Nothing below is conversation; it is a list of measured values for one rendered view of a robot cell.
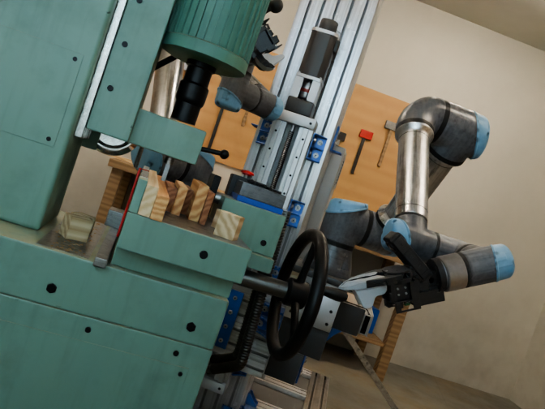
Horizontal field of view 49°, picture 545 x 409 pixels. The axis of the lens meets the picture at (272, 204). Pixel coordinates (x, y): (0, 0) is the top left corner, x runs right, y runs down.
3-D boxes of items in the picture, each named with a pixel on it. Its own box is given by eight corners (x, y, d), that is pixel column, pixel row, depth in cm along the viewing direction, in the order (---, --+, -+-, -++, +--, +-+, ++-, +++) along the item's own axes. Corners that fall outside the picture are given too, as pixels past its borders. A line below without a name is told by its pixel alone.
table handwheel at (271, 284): (298, 244, 145) (270, 363, 137) (221, 219, 141) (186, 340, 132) (347, 219, 119) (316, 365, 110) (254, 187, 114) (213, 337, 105)
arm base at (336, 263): (304, 260, 190) (314, 231, 190) (349, 277, 188) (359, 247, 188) (300, 264, 175) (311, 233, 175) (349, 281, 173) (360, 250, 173)
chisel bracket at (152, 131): (193, 173, 117) (207, 131, 117) (123, 148, 114) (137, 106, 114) (190, 171, 124) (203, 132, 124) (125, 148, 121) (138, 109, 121)
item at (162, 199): (161, 222, 94) (169, 198, 93) (149, 218, 93) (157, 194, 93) (157, 191, 159) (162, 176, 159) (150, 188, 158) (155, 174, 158)
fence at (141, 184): (136, 213, 93) (148, 180, 93) (126, 210, 93) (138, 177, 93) (143, 187, 152) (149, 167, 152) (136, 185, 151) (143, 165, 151)
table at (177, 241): (294, 301, 99) (306, 267, 99) (115, 247, 93) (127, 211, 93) (242, 243, 159) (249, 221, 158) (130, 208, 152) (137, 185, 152)
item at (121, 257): (228, 299, 104) (236, 277, 104) (109, 264, 99) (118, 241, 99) (208, 256, 143) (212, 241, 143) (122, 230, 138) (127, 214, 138)
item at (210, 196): (204, 226, 110) (215, 193, 110) (198, 223, 110) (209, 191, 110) (195, 212, 134) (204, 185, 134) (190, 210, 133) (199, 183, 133)
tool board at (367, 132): (396, 223, 457) (435, 112, 454) (144, 136, 431) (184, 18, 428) (394, 222, 461) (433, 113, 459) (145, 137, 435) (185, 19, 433)
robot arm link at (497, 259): (498, 274, 129) (521, 281, 121) (451, 284, 128) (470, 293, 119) (493, 238, 128) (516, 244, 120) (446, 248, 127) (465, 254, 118)
